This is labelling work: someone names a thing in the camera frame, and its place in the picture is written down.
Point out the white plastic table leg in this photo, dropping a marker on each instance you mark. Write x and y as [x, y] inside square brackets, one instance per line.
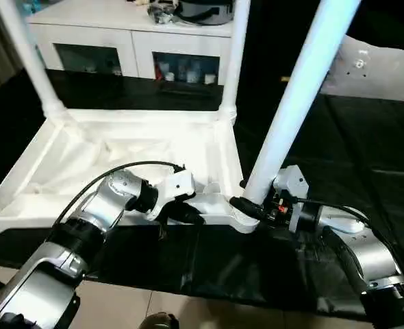
[24, 55]
[233, 55]
[298, 96]

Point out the white plastic table top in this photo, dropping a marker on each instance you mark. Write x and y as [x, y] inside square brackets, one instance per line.
[120, 151]

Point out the white cabinet with glass doors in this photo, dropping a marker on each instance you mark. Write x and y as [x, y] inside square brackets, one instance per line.
[106, 34]

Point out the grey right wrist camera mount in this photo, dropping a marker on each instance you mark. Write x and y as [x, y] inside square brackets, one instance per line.
[291, 184]

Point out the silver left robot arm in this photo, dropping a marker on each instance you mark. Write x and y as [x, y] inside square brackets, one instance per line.
[85, 226]

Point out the dark clutter pile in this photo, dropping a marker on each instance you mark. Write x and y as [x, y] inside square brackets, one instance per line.
[162, 10]

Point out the black work mat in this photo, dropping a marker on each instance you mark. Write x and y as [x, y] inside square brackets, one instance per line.
[366, 178]

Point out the black cabinet with gold label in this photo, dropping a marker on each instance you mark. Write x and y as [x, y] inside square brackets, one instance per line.
[270, 41]

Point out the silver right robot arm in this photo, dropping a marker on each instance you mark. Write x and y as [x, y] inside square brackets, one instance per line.
[352, 240]

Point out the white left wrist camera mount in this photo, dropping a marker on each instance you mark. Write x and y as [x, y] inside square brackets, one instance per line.
[171, 192]

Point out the dark grey helmet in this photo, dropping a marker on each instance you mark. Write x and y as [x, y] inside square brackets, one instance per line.
[205, 8]

